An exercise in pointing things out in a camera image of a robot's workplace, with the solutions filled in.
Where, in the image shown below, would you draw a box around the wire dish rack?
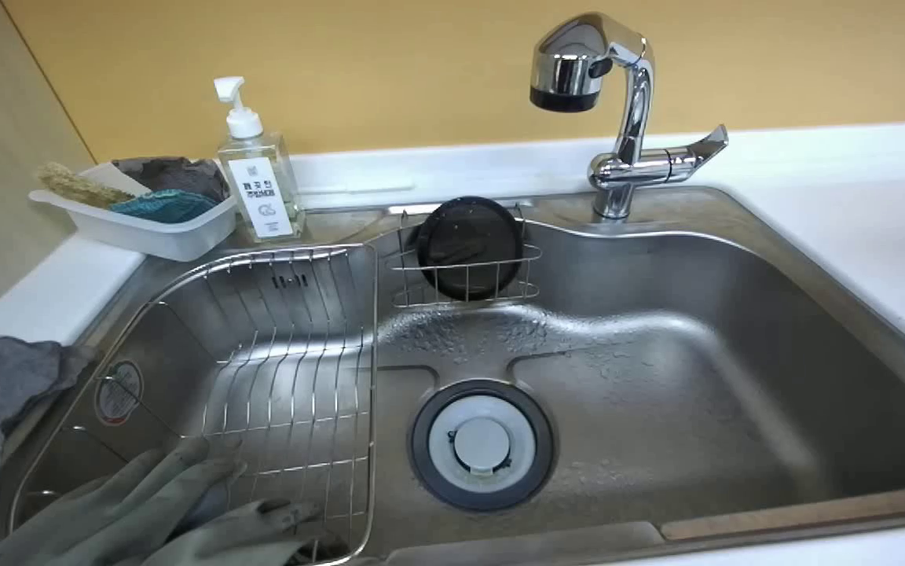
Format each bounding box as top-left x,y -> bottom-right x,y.
11,246 -> 375,563

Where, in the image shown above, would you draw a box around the grey sink drain cover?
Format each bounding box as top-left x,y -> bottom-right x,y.
410,381 -> 558,514

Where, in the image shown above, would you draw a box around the clear soap pump bottle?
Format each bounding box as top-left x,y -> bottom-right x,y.
213,75 -> 302,241

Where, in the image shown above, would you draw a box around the grey rubber gloves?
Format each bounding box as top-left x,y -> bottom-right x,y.
0,442 -> 319,566

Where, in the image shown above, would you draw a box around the beige scrub brush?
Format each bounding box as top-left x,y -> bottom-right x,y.
35,164 -> 130,207

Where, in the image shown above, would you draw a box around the stainless steel sink basin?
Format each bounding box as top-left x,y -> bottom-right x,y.
0,186 -> 905,566

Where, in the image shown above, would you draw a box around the chrome kitchen faucet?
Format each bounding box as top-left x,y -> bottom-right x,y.
527,12 -> 728,223

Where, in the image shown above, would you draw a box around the white plastic tray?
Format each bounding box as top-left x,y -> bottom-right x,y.
31,156 -> 236,260

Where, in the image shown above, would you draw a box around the teal sponge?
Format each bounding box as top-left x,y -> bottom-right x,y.
117,188 -> 213,223

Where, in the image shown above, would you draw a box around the black round strainer basket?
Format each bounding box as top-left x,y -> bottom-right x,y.
388,194 -> 538,306

